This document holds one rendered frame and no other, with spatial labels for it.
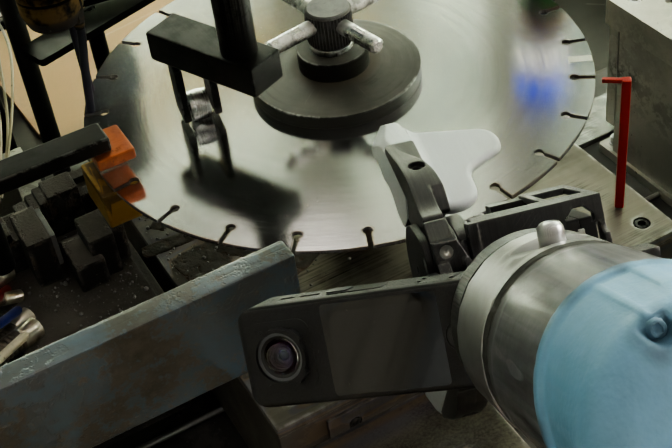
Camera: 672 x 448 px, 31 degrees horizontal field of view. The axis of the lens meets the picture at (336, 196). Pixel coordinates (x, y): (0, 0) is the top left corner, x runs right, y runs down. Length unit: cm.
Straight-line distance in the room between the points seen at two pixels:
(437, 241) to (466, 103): 24
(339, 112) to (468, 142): 15
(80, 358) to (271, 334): 10
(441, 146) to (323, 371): 15
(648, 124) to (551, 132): 25
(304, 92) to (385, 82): 5
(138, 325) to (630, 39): 50
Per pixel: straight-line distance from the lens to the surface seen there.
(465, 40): 83
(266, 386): 54
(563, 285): 39
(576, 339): 35
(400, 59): 80
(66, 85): 121
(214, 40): 74
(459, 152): 61
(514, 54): 81
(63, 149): 74
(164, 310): 59
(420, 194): 56
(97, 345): 59
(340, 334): 52
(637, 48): 96
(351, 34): 76
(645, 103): 97
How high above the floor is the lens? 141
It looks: 40 degrees down
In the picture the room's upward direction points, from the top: 8 degrees counter-clockwise
